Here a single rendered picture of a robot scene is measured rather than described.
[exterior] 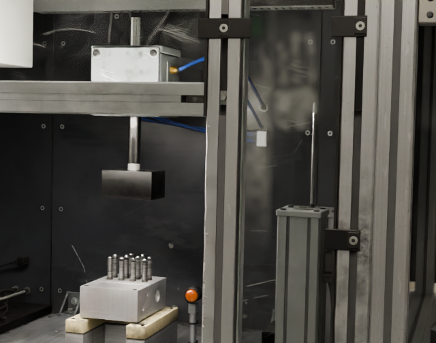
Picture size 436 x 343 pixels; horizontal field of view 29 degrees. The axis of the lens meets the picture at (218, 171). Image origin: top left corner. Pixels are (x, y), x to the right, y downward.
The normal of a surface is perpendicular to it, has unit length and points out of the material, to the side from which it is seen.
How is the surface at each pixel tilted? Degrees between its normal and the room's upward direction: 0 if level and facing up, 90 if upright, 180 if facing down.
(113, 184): 90
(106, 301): 90
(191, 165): 90
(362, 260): 90
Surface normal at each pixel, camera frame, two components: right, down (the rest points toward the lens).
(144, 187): -0.29, 0.04
